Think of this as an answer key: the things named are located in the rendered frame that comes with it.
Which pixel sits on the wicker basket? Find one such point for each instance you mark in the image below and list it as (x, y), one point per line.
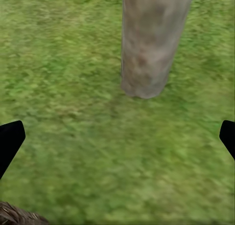
(13, 215)

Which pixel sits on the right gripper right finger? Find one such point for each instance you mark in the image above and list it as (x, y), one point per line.
(227, 136)

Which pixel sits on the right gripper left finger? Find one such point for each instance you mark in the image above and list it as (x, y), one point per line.
(12, 136)

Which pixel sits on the tree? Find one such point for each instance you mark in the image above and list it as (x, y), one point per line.
(151, 30)

